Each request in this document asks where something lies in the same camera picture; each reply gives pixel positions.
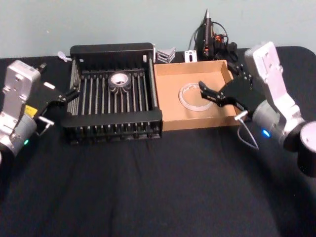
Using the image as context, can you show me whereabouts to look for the black rack with steel bars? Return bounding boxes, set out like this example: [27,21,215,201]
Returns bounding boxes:
[60,42,163,146]

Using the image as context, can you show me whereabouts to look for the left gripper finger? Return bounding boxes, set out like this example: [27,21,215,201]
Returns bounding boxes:
[58,88,80,107]

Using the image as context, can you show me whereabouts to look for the shallow brown cardboard tray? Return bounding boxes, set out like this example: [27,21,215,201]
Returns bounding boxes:
[153,59,244,132]

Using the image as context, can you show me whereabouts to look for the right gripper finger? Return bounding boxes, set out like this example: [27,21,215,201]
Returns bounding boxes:
[228,63,254,83]
[198,80,228,108]

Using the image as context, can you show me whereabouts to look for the right wrist thin cable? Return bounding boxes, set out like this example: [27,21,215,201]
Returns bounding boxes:
[234,111,260,151]

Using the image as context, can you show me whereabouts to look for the black corded glue gun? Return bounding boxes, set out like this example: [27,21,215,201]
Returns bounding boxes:
[189,8,239,62]

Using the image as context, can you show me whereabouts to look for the small white slotted bracket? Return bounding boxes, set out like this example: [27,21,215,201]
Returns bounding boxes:
[184,50,198,62]

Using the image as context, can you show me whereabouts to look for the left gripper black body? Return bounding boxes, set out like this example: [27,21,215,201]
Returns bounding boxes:
[24,81,67,119]

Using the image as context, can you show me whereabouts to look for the ribbed grey metal corner bracket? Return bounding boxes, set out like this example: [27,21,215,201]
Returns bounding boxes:
[157,48,177,64]

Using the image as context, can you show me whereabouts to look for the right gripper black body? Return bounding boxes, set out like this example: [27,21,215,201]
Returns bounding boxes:
[223,77,263,112]

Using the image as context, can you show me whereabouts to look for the left wrist thin cable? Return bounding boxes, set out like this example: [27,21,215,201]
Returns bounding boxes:
[36,116,55,137]

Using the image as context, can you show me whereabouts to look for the wrist thin cable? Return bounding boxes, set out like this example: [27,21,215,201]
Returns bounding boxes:
[36,116,55,137]
[234,111,260,151]

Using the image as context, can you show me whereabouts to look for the silver tape roll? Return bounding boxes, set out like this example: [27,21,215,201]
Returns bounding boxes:
[108,73,131,95]

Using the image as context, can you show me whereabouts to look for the black table cloth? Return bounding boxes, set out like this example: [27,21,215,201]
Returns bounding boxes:
[0,45,316,237]

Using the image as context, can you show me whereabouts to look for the white tape roll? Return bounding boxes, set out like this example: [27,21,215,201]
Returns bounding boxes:
[178,82,215,112]

